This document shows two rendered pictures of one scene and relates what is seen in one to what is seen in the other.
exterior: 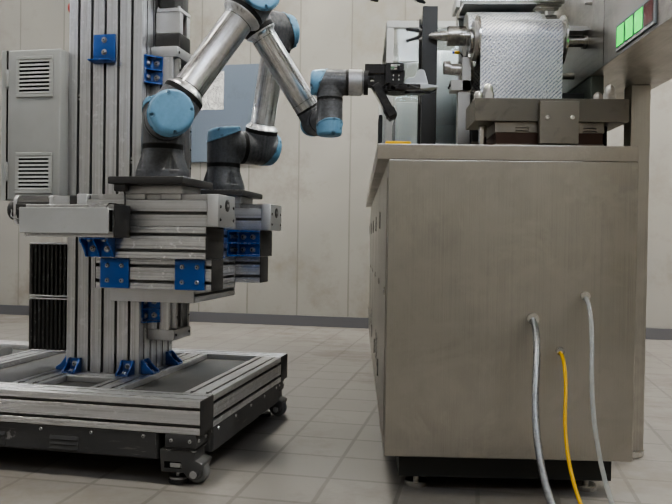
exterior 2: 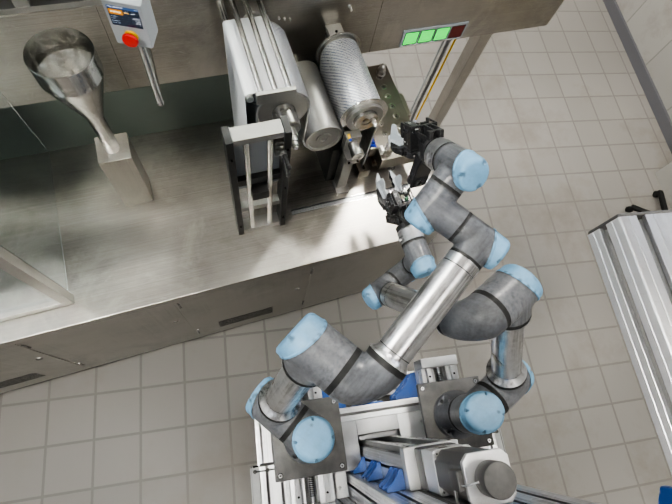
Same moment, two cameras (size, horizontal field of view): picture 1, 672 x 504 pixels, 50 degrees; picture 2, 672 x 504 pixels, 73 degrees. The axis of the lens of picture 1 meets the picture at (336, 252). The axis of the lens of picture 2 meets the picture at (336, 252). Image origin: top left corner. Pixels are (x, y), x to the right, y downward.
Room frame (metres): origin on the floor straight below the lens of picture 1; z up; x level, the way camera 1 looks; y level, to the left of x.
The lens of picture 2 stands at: (2.68, 0.33, 2.36)
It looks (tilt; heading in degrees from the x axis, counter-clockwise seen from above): 68 degrees down; 230
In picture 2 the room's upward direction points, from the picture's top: 21 degrees clockwise
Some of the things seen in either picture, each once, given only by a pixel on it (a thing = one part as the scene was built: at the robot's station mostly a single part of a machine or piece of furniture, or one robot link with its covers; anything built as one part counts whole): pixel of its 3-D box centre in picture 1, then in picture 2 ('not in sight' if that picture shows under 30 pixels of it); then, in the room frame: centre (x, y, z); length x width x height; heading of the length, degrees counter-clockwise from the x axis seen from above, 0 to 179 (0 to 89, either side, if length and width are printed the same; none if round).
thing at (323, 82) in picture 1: (329, 83); (419, 258); (2.12, 0.03, 1.11); 0.11 x 0.08 x 0.09; 88
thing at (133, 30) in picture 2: not in sight; (130, 19); (2.72, -0.45, 1.66); 0.07 x 0.07 x 0.10; 66
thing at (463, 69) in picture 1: (458, 109); (347, 165); (2.21, -0.36, 1.05); 0.06 x 0.05 x 0.31; 88
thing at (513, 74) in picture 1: (521, 83); (361, 109); (2.11, -0.53, 1.11); 0.23 x 0.01 x 0.18; 88
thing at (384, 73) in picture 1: (384, 80); (401, 210); (2.12, -0.13, 1.12); 0.12 x 0.08 x 0.09; 88
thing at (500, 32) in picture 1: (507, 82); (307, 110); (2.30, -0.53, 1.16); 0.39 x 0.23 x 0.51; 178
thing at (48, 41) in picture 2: not in sight; (64, 62); (2.89, -0.53, 1.50); 0.14 x 0.14 x 0.06
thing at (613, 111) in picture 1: (543, 115); (382, 114); (1.98, -0.56, 1.00); 0.40 x 0.16 x 0.06; 88
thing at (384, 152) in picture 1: (446, 188); (73, 227); (3.11, -0.47, 0.88); 2.52 x 0.66 x 0.04; 178
